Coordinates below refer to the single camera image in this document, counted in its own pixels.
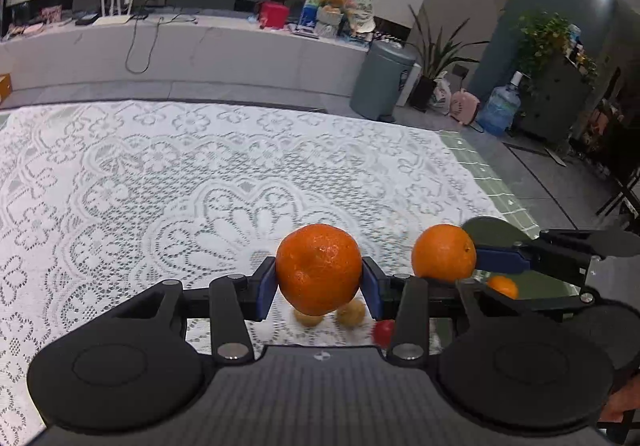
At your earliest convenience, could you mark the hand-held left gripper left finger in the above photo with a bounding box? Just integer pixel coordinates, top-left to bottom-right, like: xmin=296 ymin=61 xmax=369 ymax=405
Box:
xmin=107 ymin=256 xmax=278 ymax=366

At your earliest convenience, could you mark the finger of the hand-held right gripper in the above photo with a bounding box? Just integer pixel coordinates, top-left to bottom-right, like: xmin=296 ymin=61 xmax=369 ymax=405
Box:
xmin=475 ymin=227 xmax=640 ymax=287
xmin=520 ymin=292 xmax=601 ymax=314

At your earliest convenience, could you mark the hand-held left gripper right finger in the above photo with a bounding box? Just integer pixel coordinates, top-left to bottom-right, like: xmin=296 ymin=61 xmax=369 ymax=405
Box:
xmin=361 ymin=256 xmax=521 ymax=366

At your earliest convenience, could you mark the orange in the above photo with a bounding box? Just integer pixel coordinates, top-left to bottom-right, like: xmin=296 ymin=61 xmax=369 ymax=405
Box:
xmin=411 ymin=224 xmax=477 ymax=283
xmin=486 ymin=275 xmax=520 ymax=300
xmin=275 ymin=223 xmax=363 ymax=316

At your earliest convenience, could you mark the green colander bowl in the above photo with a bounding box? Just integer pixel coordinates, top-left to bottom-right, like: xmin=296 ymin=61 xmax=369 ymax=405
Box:
xmin=461 ymin=217 xmax=583 ymax=301

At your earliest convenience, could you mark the small brown fruit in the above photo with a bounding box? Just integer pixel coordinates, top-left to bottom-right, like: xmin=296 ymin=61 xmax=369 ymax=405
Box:
xmin=336 ymin=298 xmax=367 ymax=329
xmin=292 ymin=308 xmax=326 ymax=328

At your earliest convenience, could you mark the red cherry tomato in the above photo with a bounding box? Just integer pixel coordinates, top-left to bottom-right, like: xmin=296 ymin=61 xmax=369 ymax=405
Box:
xmin=372 ymin=319 xmax=397 ymax=348

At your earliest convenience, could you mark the person's right forearm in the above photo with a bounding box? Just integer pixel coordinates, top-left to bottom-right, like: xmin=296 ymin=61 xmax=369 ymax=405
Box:
xmin=602 ymin=371 xmax=640 ymax=427

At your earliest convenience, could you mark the green checkered table mat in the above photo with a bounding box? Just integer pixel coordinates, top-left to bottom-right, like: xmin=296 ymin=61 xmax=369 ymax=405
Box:
xmin=440 ymin=131 xmax=543 ymax=232

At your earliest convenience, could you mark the dark chair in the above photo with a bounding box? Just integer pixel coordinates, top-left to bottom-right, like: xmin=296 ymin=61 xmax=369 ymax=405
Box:
xmin=595 ymin=71 xmax=640 ymax=222

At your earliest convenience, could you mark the blue water jug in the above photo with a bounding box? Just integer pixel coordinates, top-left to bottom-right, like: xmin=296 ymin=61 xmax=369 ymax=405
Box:
xmin=475 ymin=71 xmax=523 ymax=137

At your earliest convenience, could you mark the pink small appliance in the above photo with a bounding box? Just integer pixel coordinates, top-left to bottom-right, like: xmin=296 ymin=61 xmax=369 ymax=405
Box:
xmin=448 ymin=88 xmax=481 ymax=125

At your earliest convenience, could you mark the white lace tablecloth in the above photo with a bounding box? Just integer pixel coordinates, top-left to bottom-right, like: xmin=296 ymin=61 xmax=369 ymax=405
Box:
xmin=0 ymin=98 xmax=506 ymax=446

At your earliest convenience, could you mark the dark green cabinet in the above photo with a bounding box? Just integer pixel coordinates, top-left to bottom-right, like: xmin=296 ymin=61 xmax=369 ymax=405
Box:
xmin=515 ymin=56 xmax=596 ymax=144

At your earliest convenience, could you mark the white plastic bag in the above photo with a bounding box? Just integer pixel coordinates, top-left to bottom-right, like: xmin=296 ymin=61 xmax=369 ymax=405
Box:
xmin=429 ymin=71 xmax=453 ymax=114

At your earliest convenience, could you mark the grey trash bin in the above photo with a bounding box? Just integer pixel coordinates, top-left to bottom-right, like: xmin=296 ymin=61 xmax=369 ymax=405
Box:
xmin=349 ymin=41 xmax=417 ymax=122

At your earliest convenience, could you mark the long-leaf potted plant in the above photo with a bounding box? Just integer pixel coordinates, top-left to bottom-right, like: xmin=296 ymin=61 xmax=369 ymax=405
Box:
xmin=400 ymin=3 xmax=491 ymax=112

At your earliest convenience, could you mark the leafy trailing plant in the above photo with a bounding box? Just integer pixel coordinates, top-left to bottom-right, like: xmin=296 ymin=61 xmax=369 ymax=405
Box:
xmin=515 ymin=12 xmax=598 ymax=87

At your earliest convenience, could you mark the white marble console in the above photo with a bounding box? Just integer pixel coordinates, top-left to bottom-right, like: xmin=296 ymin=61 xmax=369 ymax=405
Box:
xmin=0 ymin=0 xmax=381 ymax=99

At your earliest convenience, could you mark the teddy bear in bag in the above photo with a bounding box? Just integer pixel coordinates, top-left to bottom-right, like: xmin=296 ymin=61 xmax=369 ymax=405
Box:
xmin=316 ymin=6 xmax=343 ymax=38

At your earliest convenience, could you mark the red box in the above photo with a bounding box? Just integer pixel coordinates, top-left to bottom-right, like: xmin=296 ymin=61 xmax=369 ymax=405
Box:
xmin=258 ymin=1 xmax=290 ymax=30

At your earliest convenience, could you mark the white router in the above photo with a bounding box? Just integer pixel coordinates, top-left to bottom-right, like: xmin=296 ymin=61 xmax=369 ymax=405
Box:
xmin=92 ymin=0 xmax=137 ymax=28

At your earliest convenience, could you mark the black cable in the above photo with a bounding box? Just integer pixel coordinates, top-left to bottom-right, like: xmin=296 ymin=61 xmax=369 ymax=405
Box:
xmin=125 ymin=13 xmax=198 ymax=74

